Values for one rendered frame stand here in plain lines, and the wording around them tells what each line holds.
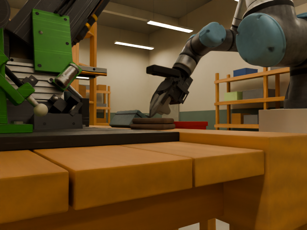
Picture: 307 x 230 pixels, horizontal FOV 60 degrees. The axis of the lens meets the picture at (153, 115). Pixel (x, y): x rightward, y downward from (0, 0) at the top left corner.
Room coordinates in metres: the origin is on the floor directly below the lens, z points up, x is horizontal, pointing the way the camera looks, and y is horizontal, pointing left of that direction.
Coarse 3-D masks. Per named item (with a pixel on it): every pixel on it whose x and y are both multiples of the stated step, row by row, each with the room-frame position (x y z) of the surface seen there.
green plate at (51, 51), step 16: (32, 16) 0.81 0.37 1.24; (48, 16) 0.84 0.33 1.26; (64, 16) 0.87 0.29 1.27; (32, 32) 0.81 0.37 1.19; (48, 32) 0.83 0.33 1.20; (64, 32) 0.86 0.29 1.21; (48, 48) 0.81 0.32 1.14; (64, 48) 0.84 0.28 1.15; (48, 64) 0.80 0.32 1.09; (64, 64) 0.83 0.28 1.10
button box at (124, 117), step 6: (120, 114) 0.91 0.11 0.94; (126, 114) 0.87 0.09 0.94; (132, 114) 0.83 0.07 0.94; (138, 114) 0.82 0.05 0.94; (114, 120) 0.91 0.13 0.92; (120, 120) 0.87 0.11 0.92; (126, 120) 0.84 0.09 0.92; (114, 126) 0.91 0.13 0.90; (120, 126) 0.87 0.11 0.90; (126, 126) 0.83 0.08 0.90
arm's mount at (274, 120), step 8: (264, 112) 0.72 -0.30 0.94; (272, 112) 0.70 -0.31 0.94; (280, 112) 0.68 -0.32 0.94; (288, 112) 0.66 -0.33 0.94; (296, 112) 0.64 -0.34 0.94; (304, 112) 0.62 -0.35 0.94; (264, 120) 0.72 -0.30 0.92; (272, 120) 0.70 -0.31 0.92; (280, 120) 0.68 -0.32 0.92; (288, 120) 0.66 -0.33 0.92; (296, 120) 0.64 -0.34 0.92; (304, 120) 0.62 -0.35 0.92; (264, 128) 0.72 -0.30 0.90; (272, 128) 0.70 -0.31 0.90; (280, 128) 0.68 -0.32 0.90; (288, 128) 0.66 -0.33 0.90; (296, 128) 0.64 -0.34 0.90; (304, 128) 0.62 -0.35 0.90
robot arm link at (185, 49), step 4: (192, 36) 0.97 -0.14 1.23; (188, 40) 0.97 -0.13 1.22; (188, 44) 0.94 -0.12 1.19; (184, 48) 0.95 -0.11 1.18; (188, 48) 0.94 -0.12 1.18; (180, 52) 0.96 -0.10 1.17; (184, 52) 0.94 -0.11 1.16; (188, 52) 0.93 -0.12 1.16; (192, 52) 0.93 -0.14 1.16; (192, 56) 0.93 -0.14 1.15; (196, 56) 0.94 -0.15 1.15; (200, 56) 0.94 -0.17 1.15; (196, 60) 0.94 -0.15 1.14; (196, 64) 0.95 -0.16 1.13
